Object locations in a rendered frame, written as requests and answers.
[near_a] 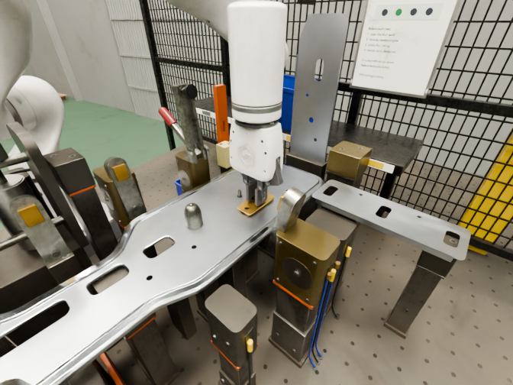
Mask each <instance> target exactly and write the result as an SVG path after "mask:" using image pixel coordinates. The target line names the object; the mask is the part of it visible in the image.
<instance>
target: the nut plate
mask: <svg viewBox="0 0 513 385"><path fill-rule="evenodd" d="M273 199H274V196H273V195H271V194H269V193H267V200H266V201H265V202H263V203H262V204H260V205H259V206H257V205H255V196H254V197H252V198H251V200H250V201H249V202H248V201H245V202H243V203H242V204H240V205H239V206H238V207H237V209H239V210H240V211H242V212H244V213H246V214H247V215H252V214H253V213H254V212H256V211H257V210H259V209H260V208H262V207H263V206H265V204H267V203H268V202H270V201H271V200H273ZM245 208H249V209H248V210H246V209H245Z"/></svg>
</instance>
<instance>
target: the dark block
mask: <svg viewBox="0 0 513 385"><path fill-rule="evenodd" d="M43 156H44V159H45V161H46V162H47V164H48V166H49V168H50V170H51V172H52V174H53V176H54V178H55V179H56V181H57V183H58V185H59V187H60V188H61V189H62V190H63V191H64V193H65V195H66V197H67V199H68V200H69V203H70V205H71V206H72V208H73V211H74V212H75V214H76V217H77V218H78V220H79V222H80V224H81V226H82V228H83V230H84V232H85V234H86V236H87V238H88V239H89V241H90V243H91V245H92V247H93V249H94V251H95V253H96V255H97V257H98V259H99V260H100V261H101V260H103V259H105V258H106V257H107V256H108V255H109V254H111V253H112V251H113V250H114V249H115V248H116V246H117V244H118V240H117V238H116V236H115V233H114V231H113V229H112V227H111V224H110V222H109V220H108V217H107V215H106V213H105V210H104V208H103V206H102V203H101V201H100V199H99V197H98V194H97V192H96V190H95V187H96V184H95V180H94V178H93V176H92V173H91V171H90V169H89V166H88V164H87V162H86V159H85V158H84V156H82V155H81V154H79V153H78V152H77V151H75V150H74V149H72V148H71V147H69V148H67V149H63V150H58V151H56V152H53V153H49V154H44V155H43Z"/></svg>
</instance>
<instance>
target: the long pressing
mask: <svg viewBox="0 0 513 385"><path fill-rule="evenodd" d="M281 174H282V180H283V183H282V184H280V185H279V186H268V187H267V192H268V193H269V194H271V195H273V196H274V199H273V200H271V201H270V202H268V203H267V204H265V206H263V207H262V208H260V209H259V210H257V211H256V212H254V213H253V214H252V215H247V214H246V213H244V212H242V211H240V210H239V209H237V207H238V206H239V205H240V204H242V203H243V202H245V201H246V184H245V183H244V182H243V177H242V176H241V174H240V172H239V171H237V170H235V169H234V168H232V169H230V170H228V171H226V172H224V173H222V174H220V175H218V176H216V177H215V178H213V179H211V180H209V181H207V182H205V183H203V184H201V185H199V186H197V187H195V188H193V189H190V190H189V191H187V192H184V193H183V194H182V195H180V196H177V197H176V198H174V199H171V200H170V201H168V202H165V203H163V204H162V205H159V206H157V207H156V208H154V209H151V210H150V211H149V212H146V213H144V214H142V215H140V216H138V217H136V218H135V219H133V220H132V221H131V222H130V223H129V224H128V225H127V227H126V229H125V230H124V232H123V234H122V236H121V238H120V240H119V242H118V244H117V246H116V248H115V249H114V250H113V251H112V253H111V254H109V255H108V256H107V257H106V258H105V259H104V260H101V261H99V262H98V263H97V264H94V265H93V266H91V267H89V268H88V269H86V270H84V271H83V272H81V273H79V274H77V275H75V276H74V277H72V278H70V279H68V280H67V281H65V282H63V283H61V284H60V285H58V286H56V287H54V288H53V289H51V290H49V291H47V292H46V293H44V294H42V295H41V296H38V297H37V298H36V299H33V300H31V301H30V302H28V303H26V304H25V305H23V306H21V307H19V308H17V309H14V310H11V311H10V312H4V313H0V338H3V337H4V336H6V335H7V334H9V333H10V332H13V331H14V330H15V329H17V328H19V327H20V326H22V325H23V324H25V323H27V322H29V321H30V320H32V319H33V318H35V317H37V316H38V315H40V314H41V313H43V312H45V311H47V310H48V309H50V308H51V307H53V306H55V305H56V304H58V303H66V304H67V305H68V307H69V311H68V313H67V314H66V315H65V316H64V317H62V318H61V319H59V320H58V321H56V322H54V323H53V324H52V325H50V326H48V327H47V328H45V329H44V330H43V331H41V332H39V333H37V334H36V335H35V336H33V337H32V338H30V339H28V340H27V341H26V342H24V343H22V344H21V345H19V346H17V347H16V348H15V349H13V350H12V351H9V352H8V353H7V354H5V355H4V356H2V357H0V383H1V382H2V381H3V380H10V379H14V378H19V379H22V380H24V381H26V382H28V383H30V384H32V385H64V383H66V382H67V381H68V380H70V379H71V378H72V377H74V376H75V375H76V374H77V373H78V372H80V371H81V370H82V369H83V368H84V367H86V366H87V365H88V364H90V363H91V362H92V361H94V360H95V359H96V358H97V357H98V356H99V355H101V354H102V353H104V352H105V351H106V350H108V349H109V348H110V347H111V346H112V345H113V344H115V343H116V342H117V341H119V340H120V339H121V338H123V337H124V336H125V335H126V334H127V333H128V332H130V331H131V330H132V329H133V328H135V327H136V326H137V325H139V324H140V323H141V322H142V321H143V320H145V319H146V318H147V317H148V316H150V315H151V314H153V313H154V312H155V311H157V310H158V309H161V308H163V307H164V306H168V305H170V304H172V303H175V302H178V301H180V300H182V299H185V298H188V297H190V296H193V295H195V294H197V293H200V292H201V291H202V290H205V289H206V288H207V287H209V286H210V285H211V284H212V283H213V282H215V281H216V279H218V278H219V277H220V276H221V275H222V274H224V273H225V272H226V271H227V270H229V269H230V268H231V267H232V266H233V265H235V264H236V263H237V262H238V261H239V260H240V259H241V258H242V257H243V256H245V255H246V254H247V253H248V252H249V251H251V250H252V249H253V248H254V247H256V246H257V245H258V244H259V243H260V242H261V241H262V240H263V239H264V238H266V237H267V236H268V235H269V234H271V232H272V229H273V226H274V223H275V220H276V216H277V213H278V210H277V207H278V204H279V200H280V197H281V196H282V195H283V194H284V193H286V190H289V189H290V188H292V187H295V188H297V189H299V190H300V191H302V192H303V193H304V194H306V198H305V201H304V203H303V205H304V204H305V203H306V202H308V201H309V200H310V199H311V198H313V197H312V194H313V193H314V192H315V191H317V190H318V189H319V188H320V187H322V186H323V185H324V181H323V179H322V178H320V177H319V176H316V175H314V174H312V173H308V172H306V171H304V170H300V169H298V168H295V167H292V166H289V165H287V164H285V163H284V164H283V165H282V172H281ZM239 189H240V190H241V195H242V197H240V198H238V197H237V196H238V194H237V191H238V190H239ZM189 203H195V204H197V205H198V206H199V208H200V209H201V212H202V221H203V226H202V227H200V228H199V229H196V230H189V229H187V227H186V221H185V217H184V209H185V207H186V205H188V204H189ZM164 238H170V239H171V240H172V241H174V243H175V244H174V245H173V246H172V247H170V248H169V249H167V250H166V251H164V252H163V253H161V254H159V255H158V256H156V257H154V258H148V257H147V256H146V255H145V254H144V252H145V250H146V249H148V248H150V247H151V246H153V245H154V244H156V243H157V242H159V241H161V240H163V239H164ZM194 245H195V246H196V248H195V249H192V246H194ZM120 266H124V267H126V269H127V270H128V271H129V273H128V275H127V276H126V277H124V278H123V279H121V280H119V281H118V282H117V283H115V284H113V285H112V286H110V287H109V288H107V289H106V290H104V291H102V292H101V293H99V294H97V295H92V294H91V293H90V291H89V285H90V284H91V283H92V282H94V281H96V280H97V279H98V278H100V277H102V276H104V275H106V274H107V273H109V272H110V271H112V270H113V269H115V268H116V267H120ZM148 276H153V279H152V280H147V277H148Z"/></svg>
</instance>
